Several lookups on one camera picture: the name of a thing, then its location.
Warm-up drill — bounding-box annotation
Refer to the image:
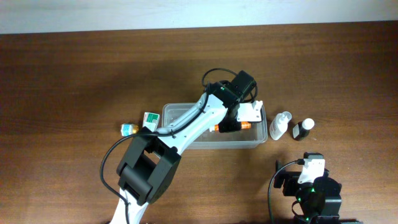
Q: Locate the dark bottle white cap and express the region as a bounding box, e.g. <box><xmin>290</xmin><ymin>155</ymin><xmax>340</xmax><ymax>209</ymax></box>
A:
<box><xmin>292</xmin><ymin>118</ymin><xmax>315</xmax><ymax>141</ymax></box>

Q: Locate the clear plastic container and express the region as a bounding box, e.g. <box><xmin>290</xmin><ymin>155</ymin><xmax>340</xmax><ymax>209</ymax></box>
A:
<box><xmin>161</xmin><ymin>103</ymin><xmax>267</xmax><ymax>149</ymax></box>

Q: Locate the white spray bottle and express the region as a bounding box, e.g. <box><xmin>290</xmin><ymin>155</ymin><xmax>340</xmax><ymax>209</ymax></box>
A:
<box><xmin>269</xmin><ymin>111</ymin><xmax>292</xmax><ymax>141</ymax></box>

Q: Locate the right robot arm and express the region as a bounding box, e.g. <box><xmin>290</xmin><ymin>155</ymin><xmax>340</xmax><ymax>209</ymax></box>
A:
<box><xmin>267</xmin><ymin>159</ymin><xmax>362</xmax><ymax>224</ymax></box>

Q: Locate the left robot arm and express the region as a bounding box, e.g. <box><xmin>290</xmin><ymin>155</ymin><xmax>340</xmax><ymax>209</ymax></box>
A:
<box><xmin>108</xmin><ymin>71</ymin><xmax>258</xmax><ymax>223</ymax></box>

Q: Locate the small jar gold lid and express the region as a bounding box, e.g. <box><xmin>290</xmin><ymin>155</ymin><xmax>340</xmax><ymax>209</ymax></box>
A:
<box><xmin>121</xmin><ymin>123</ymin><xmax>139</xmax><ymax>137</ymax></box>

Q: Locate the white green Panadol box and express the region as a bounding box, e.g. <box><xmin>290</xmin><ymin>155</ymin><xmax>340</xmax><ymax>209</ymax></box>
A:
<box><xmin>142</xmin><ymin>112</ymin><xmax>160</xmax><ymax>132</ymax></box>

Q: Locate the orange Redoxon tube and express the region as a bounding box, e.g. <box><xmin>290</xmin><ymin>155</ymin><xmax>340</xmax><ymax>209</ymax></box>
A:
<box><xmin>209</xmin><ymin>121</ymin><xmax>251</xmax><ymax>133</ymax></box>

